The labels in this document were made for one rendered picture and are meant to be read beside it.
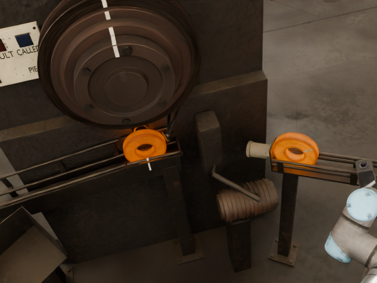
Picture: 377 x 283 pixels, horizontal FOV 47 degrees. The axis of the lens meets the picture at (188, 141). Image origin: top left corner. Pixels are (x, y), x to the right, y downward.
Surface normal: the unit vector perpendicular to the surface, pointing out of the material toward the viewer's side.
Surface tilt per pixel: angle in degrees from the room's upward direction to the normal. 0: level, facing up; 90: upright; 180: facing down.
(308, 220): 0
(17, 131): 0
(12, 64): 90
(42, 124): 0
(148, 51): 90
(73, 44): 45
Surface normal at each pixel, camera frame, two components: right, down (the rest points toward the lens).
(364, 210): -0.47, -0.04
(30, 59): 0.22, 0.69
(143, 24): 0.44, -0.32
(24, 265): -0.17, -0.62
